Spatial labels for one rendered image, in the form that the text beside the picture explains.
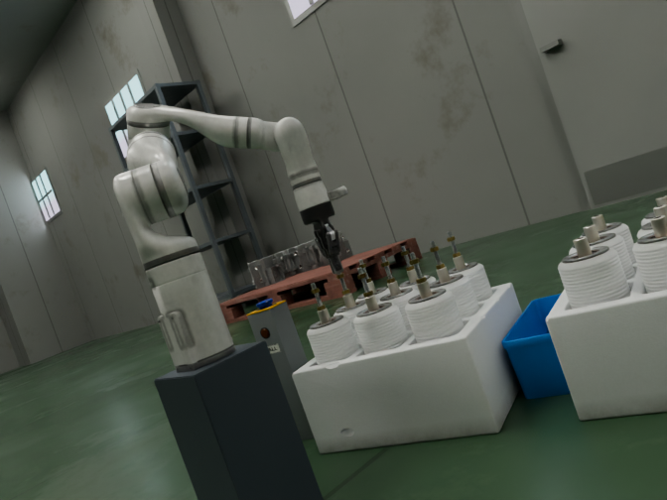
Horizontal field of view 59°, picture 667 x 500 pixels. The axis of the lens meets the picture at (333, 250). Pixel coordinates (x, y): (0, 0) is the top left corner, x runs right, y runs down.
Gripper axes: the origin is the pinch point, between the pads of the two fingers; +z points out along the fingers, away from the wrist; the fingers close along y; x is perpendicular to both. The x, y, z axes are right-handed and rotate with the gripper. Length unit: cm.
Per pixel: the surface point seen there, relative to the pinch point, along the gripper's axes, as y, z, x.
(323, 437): 9.7, 31.7, -17.5
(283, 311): -5.4, 6.0, -14.0
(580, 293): 47, 15, 24
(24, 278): -956, -104, -256
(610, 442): 55, 35, 15
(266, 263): -351, 0, 41
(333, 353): 12.5, 16.0, -10.2
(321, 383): 12.7, 20.6, -14.7
